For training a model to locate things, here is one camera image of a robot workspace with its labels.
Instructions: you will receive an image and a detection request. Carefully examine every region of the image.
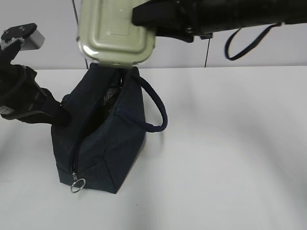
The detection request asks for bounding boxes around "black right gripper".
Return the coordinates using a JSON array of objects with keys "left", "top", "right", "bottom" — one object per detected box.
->
[{"left": 132, "top": 0, "right": 199, "bottom": 43}]

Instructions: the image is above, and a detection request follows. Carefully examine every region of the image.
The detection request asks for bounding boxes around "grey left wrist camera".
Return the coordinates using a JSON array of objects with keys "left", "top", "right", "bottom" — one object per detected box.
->
[{"left": 0, "top": 23, "right": 45, "bottom": 51}]

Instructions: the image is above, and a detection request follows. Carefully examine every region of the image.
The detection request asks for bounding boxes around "dark blue lunch bag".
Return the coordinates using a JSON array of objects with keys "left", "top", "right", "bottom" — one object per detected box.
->
[{"left": 51, "top": 63, "right": 168, "bottom": 194}]

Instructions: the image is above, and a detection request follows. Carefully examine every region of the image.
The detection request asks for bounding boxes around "green lidded glass container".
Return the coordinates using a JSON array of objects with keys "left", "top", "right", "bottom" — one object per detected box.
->
[{"left": 77, "top": 0, "right": 155, "bottom": 68}]

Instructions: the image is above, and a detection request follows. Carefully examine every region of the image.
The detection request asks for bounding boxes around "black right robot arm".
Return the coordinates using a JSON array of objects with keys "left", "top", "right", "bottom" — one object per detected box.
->
[{"left": 131, "top": 0, "right": 307, "bottom": 43}]

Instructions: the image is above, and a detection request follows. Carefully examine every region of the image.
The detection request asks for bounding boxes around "dark cable loop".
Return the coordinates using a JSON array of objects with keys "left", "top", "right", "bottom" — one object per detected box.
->
[{"left": 224, "top": 23, "right": 282, "bottom": 61}]

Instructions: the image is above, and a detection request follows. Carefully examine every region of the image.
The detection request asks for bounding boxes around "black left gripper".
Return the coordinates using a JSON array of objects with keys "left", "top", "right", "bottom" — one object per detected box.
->
[{"left": 0, "top": 38, "right": 71, "bottom": 127}]

